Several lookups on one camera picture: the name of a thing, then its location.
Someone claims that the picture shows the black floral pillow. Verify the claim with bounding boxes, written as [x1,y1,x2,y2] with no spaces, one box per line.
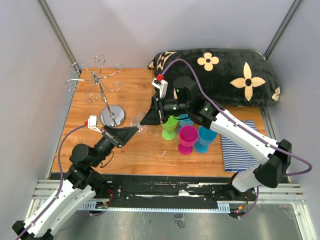
[147,48,281,107]

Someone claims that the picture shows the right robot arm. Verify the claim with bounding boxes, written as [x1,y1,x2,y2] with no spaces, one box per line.
[140,76,292,200]

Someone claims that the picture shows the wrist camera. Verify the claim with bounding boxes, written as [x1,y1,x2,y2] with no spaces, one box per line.
[84,115,102,134]
[151,74,168,99]

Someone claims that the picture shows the pink wine glass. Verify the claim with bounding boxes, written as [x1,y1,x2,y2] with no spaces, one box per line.
[178,125,199,155]

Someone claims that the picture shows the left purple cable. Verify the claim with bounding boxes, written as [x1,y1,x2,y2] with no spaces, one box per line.
[14,123,91,240]

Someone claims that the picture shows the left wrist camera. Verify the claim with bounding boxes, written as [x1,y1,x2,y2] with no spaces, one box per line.
[84,115,102,134]

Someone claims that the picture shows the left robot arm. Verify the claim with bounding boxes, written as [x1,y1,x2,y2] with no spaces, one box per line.
[12,125,138,240]

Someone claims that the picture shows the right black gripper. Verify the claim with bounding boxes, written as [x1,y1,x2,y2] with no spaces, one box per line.
[140,94,191,126]

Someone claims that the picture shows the light blue wine glass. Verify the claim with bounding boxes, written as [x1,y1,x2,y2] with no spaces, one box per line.
[177,114,194,132]

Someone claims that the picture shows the purple cable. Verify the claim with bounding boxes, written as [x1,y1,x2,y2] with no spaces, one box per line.
[14,123,91,240]
[161,58,313,213]

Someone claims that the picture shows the blue striped cloth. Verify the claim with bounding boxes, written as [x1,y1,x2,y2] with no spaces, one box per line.
[220,135,258,173]

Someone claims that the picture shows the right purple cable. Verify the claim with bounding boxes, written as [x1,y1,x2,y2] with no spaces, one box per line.
[161,58,313,213]

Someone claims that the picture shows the dark blue wine glass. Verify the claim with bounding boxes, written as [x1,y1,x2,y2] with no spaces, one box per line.
[194,126,218,154]

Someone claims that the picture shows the green wine glass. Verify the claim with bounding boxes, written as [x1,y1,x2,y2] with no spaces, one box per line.
[161,116,178,141]

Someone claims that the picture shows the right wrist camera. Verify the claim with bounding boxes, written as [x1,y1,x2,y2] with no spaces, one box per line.
[151,74,168,99]

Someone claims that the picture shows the chrome wine glass rack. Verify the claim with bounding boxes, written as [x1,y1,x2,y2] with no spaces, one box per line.
[65,55,126,127]

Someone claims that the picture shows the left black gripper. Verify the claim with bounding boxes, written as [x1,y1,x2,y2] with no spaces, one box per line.
[91,124,139,167]

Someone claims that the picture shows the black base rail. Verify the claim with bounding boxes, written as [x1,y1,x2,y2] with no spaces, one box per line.
[72,173,286,213]

